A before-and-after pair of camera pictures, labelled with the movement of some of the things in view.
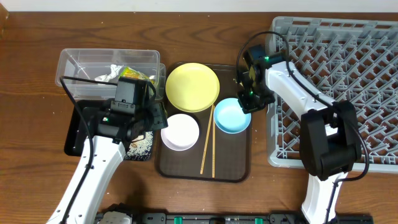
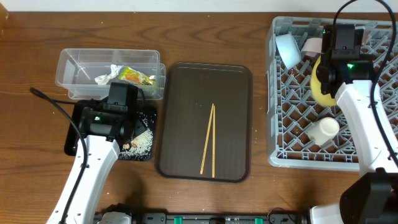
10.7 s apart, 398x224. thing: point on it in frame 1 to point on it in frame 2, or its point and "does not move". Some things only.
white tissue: (106, 78) does not move
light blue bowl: (229, 116) to (290, 51)
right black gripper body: (255, 98) to (319, 69)
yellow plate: (192, 87) to (325, 99)
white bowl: (181, 133) to (313, 46)
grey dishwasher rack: (344, 60) does not move
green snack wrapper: (129, 73) does not move
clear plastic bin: (92, 73) does not move
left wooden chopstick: (208, 139) does not move
